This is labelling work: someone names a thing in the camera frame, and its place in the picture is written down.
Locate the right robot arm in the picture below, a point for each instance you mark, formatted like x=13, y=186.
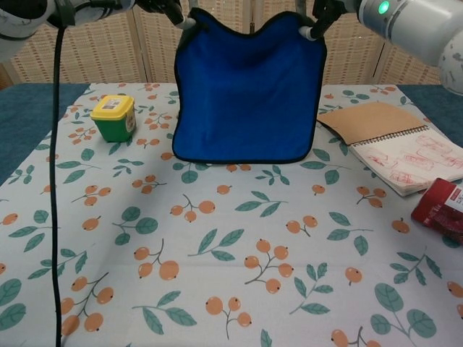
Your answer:
x=408, y=25

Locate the floral fruit print tablecloth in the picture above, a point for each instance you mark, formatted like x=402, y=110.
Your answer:
x=217, y=217

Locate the woven folding screen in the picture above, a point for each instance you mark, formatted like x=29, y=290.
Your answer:
x=108, y=54

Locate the green container with yellow lid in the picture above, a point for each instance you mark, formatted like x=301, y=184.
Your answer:
x=114, y=126

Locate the spiral notebook with brown cover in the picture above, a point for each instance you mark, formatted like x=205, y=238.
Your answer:
x=376, y=123

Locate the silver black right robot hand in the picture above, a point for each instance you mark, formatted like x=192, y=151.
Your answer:
x=331, y=11

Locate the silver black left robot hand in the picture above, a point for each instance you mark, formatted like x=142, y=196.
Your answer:
x=164, y=7

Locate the red box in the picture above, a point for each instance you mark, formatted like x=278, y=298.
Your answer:
x=437, y=209

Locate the grey and blue microfibre towel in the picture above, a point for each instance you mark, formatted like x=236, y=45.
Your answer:
x=246, y=101

